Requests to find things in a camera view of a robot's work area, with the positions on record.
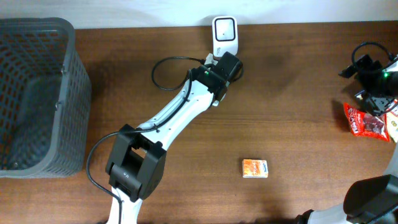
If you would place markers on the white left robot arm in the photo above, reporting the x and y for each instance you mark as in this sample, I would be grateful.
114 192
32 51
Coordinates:
136 163

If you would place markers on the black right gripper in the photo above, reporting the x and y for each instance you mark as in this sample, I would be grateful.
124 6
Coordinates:
372 101

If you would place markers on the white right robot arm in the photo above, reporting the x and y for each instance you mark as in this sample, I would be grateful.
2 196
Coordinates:
371 200

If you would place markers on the orange tissue pack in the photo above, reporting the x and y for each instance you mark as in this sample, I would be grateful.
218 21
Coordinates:
254 168

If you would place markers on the grey plastic mesh basket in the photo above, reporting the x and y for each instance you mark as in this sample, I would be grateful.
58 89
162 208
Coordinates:
45 99

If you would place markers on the red snack bag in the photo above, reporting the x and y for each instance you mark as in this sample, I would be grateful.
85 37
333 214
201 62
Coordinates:
365 124

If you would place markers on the white barcode scanner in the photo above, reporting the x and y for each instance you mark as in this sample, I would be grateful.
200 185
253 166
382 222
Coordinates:
225 35

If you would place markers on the yellow snack bag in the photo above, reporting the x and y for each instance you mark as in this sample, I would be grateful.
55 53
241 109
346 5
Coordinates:
392 125

